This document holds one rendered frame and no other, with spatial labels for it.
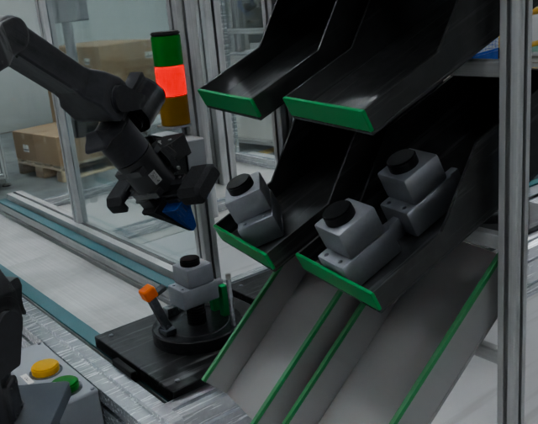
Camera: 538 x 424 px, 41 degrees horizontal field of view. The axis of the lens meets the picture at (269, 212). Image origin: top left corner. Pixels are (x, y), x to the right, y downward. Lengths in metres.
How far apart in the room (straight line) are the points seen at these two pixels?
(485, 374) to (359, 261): 0.58
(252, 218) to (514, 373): 0.31
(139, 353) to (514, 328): 0.59
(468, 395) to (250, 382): 0.39
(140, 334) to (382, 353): 0.48
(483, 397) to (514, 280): 0.48
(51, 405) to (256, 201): 0.31
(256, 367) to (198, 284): 0.22
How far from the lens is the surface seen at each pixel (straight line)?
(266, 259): 0.75
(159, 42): 1.23
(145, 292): 1.06
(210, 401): 0.98
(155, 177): 1.01
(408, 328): 0.80
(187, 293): 1.08
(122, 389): 1.06
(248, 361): 0.93
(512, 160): 0.67
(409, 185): 0.69
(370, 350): 0.82
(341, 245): 0.66
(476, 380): 1.20
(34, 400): 0.86
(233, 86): 0.84
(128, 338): 1.16
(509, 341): 0.73
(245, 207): 0.79
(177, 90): 1.24
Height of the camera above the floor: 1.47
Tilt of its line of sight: 17 degrees down
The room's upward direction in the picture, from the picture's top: 5 degrees counter-clockwise
